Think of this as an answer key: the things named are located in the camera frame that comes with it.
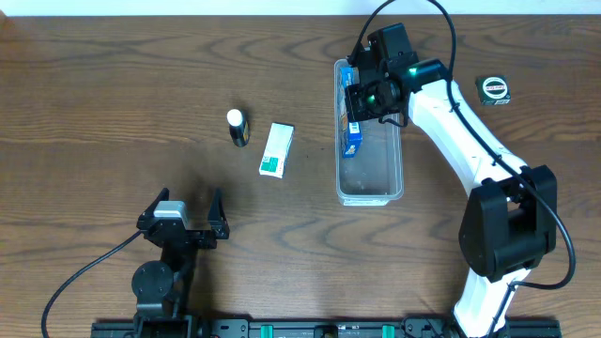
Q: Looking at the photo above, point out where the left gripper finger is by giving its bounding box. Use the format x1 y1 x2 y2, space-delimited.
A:
138 188 169 221
208 189 229 238

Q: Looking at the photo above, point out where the blue Kool Fever box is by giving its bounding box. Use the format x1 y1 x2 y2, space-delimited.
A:
337 67 362 158

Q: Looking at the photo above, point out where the white green medicine box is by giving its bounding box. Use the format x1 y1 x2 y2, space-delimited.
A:
258 123 295 178

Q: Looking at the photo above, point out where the dark green round-label box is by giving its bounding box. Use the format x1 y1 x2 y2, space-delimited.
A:
475 75 511 106

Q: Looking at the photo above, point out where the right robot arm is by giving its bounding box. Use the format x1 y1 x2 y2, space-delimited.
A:
342 49 563 337

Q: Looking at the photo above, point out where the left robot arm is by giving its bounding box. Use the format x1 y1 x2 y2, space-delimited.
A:
131 188 230 337

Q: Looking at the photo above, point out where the clear plastic container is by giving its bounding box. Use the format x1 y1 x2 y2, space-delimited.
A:
333 59 404 207

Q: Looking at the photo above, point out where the dark bottle white cap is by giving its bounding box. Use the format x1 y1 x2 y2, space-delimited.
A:
226 109 250 147

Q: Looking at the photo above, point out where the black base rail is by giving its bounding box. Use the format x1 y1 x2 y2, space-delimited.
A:
91 315 562 338

